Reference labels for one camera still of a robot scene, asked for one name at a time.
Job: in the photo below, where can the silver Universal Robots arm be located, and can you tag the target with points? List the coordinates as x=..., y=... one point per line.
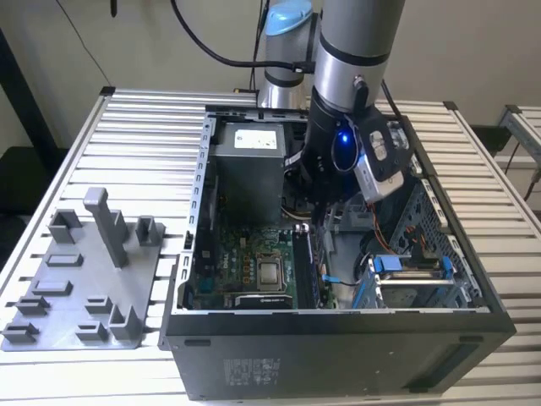
x=355, y=51

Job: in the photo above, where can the grey metal disk bay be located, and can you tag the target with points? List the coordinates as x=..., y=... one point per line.
x=359, y=220

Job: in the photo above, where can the grey power supply unit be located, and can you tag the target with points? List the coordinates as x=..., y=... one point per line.
x=249, y=182

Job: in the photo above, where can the silver CPU in socket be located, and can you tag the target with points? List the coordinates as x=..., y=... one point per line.
x=270, y=277

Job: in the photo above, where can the green motherboard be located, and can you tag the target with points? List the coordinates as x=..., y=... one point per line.
x=236, y=258

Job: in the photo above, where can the blue disk carrier with disk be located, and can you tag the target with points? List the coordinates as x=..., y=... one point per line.
x=406, y=281

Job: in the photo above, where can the black graphics card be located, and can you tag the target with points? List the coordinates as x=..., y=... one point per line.
x=264, y=301

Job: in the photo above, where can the black open PC case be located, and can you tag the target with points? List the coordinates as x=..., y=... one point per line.
x=321, y=355

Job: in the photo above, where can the grey parts rack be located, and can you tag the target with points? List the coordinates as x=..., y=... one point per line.
x=97, y=292

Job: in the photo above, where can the short black rod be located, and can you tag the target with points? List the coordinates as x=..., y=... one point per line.
x=113, y=7

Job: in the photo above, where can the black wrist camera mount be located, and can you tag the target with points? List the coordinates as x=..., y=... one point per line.
x=384, y=139

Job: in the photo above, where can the aluminium side table frame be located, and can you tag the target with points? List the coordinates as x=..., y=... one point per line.
x=522, y=127

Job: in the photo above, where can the black stand frame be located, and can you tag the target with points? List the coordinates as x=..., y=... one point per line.
x=25, y=105

